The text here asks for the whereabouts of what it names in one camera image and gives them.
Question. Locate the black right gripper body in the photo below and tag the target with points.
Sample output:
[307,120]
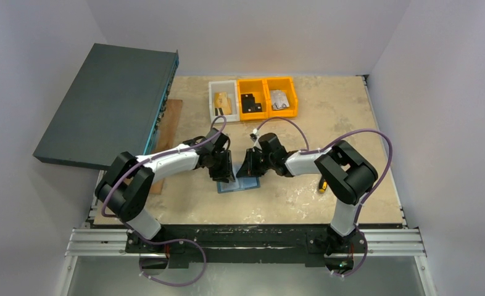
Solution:
[257,160]

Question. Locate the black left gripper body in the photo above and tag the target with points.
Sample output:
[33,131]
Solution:
[219,169]

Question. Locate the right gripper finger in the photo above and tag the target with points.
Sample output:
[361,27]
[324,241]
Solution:
[254,157]
[247,170]

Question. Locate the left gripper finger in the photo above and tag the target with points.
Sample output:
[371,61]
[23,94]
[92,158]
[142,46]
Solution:
[227,167]
[217,174]

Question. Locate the teal card holder wallet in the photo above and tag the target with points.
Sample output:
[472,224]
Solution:
[240,184]

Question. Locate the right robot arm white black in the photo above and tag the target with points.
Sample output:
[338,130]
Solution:
[346,172]

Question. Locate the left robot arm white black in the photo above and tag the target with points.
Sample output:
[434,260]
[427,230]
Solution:
[125,186]

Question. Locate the black cards in yellow bin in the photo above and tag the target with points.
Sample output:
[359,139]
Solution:
[249,105]

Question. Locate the gold cards in white bin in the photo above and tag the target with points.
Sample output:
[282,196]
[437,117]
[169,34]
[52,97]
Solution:
[222,104]

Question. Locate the silver cards in yellow bin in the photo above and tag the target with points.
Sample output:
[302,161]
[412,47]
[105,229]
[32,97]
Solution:
[279,100]

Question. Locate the wooden board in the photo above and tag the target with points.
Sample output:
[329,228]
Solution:
[167,126]

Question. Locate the white plastic bin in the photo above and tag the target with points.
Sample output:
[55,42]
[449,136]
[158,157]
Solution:
[229,86]

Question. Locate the yellow bin middle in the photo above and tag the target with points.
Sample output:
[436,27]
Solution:
[255,86]

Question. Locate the yellow bin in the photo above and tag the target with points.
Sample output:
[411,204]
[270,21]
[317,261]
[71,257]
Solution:
[255,86]
[284,83]

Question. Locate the yellow bin right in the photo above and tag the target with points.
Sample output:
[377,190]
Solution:
[284,83]

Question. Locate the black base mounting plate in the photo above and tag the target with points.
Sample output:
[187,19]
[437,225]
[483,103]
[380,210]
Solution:
[309,244]

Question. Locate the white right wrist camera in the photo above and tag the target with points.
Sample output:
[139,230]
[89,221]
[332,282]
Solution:
[255,134]

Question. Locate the yellow handled screwdriver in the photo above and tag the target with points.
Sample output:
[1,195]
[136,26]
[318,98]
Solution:
[322,186]

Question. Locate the dark grey network switch box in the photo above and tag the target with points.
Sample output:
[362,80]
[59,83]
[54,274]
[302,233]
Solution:
[113,105]

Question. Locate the aluminium frame rail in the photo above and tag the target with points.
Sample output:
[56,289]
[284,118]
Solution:
[97,262]

